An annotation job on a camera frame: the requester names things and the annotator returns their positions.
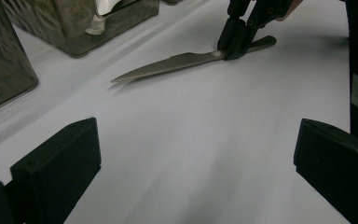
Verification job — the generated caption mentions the white ceramic spoon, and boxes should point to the white ceramic spoon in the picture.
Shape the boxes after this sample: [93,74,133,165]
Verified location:
[84,0,123,36]

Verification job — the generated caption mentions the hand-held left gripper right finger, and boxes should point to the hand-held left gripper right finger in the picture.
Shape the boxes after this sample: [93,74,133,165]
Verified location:
[293,118,358,224]

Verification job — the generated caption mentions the steel table knife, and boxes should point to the steel table knife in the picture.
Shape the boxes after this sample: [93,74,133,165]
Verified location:
[110,35,278,84]

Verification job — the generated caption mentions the transparent grey plastic bin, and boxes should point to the transparent grey plastic bin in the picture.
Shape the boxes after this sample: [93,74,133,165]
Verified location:
[1,0,161,60]
[0,0,39,118]

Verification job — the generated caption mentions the white table board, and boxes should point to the white table board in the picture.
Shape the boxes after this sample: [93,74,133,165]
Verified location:
[0,0,352,224]

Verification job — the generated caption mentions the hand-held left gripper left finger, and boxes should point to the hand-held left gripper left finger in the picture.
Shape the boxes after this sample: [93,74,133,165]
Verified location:
[9,117,103,224]

